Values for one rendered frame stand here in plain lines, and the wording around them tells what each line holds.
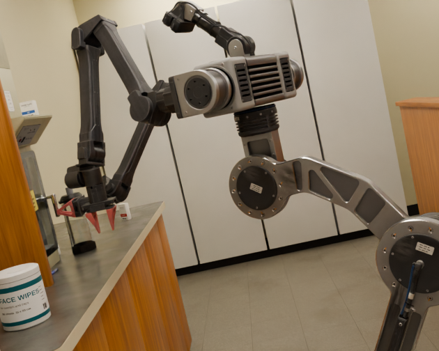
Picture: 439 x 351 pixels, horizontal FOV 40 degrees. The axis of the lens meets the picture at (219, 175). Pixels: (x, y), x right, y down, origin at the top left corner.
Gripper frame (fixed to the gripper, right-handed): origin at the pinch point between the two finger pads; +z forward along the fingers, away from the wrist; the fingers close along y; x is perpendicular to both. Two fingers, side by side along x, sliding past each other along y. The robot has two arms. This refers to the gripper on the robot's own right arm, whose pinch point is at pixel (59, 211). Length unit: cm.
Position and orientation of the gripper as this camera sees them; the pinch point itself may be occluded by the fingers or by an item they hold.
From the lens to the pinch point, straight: 241.1
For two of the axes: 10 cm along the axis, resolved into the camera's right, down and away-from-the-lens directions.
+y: 0.1, 1.7, -9.9
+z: -9.7, 2.5, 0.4
